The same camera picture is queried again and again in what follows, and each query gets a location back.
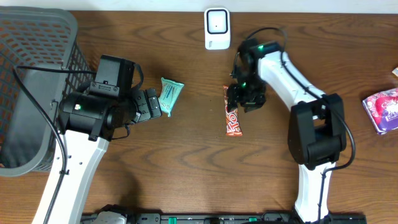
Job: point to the orange tissue pack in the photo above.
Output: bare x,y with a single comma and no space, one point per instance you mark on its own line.
395,71

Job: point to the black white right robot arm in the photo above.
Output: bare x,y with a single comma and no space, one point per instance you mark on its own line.
316,133

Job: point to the grey plastic basket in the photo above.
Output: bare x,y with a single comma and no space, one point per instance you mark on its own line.
40,45

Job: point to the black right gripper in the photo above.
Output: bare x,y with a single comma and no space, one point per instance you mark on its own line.
245,99

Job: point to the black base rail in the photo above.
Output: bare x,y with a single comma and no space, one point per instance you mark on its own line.
116,214

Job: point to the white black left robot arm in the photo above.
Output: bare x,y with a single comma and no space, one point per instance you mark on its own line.
87,122

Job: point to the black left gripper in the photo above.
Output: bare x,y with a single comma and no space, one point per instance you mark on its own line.
149,104

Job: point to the teal wet wipes packet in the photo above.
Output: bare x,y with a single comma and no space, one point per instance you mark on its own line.
169,95

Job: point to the orange red snack bar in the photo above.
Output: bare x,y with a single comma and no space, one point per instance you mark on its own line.
232,122

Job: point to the purple red snack packet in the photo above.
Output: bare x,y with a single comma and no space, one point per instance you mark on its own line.
382,110

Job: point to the white barcode scanner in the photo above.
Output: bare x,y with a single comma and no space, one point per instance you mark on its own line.
217,28

